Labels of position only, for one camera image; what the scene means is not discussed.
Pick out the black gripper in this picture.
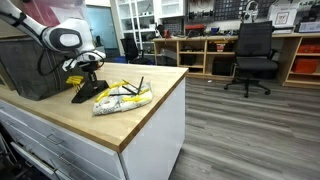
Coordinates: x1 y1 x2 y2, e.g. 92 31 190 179
79 61 101 83

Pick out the large yellow T-handle hex key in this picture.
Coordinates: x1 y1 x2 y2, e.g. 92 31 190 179
94 87 138 104

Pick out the small black office chair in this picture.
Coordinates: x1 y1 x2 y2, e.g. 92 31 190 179
119 37 152 65

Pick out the blue door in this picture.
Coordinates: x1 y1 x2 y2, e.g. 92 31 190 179
86 5 119 51

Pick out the gray fabric storage bag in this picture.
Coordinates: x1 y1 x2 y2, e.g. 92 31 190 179
0 36 88 102

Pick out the white drawer cabinet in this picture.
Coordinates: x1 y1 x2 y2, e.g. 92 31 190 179
0 78 187 180

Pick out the white shelving unit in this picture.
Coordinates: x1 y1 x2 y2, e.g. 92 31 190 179
114 0 186 51

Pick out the wooden workbench shelving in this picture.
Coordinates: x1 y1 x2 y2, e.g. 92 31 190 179
152 32 320 88

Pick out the red toolbox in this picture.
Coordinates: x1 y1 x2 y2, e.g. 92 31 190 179
184 23 206 32

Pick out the black box under workbench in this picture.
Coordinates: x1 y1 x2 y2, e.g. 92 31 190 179
211 56 234 77

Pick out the dark tool pegboard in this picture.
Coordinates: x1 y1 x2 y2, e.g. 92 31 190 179
186 0 278 22

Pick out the large black office chair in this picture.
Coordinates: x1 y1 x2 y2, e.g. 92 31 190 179
223 20 280 99

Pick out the white framed sign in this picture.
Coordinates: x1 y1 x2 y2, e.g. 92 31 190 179
268 5 299 28

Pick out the large orange storage bin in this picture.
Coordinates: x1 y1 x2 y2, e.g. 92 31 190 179
291 58 319 74

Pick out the flat orange storage bin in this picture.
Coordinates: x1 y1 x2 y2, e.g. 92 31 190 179
297 44 320 54

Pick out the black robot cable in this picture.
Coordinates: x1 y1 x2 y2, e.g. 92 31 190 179
36 49 105 77

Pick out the metal drawer handle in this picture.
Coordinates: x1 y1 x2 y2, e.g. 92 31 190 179
58 152 78 166
45 132 65 146

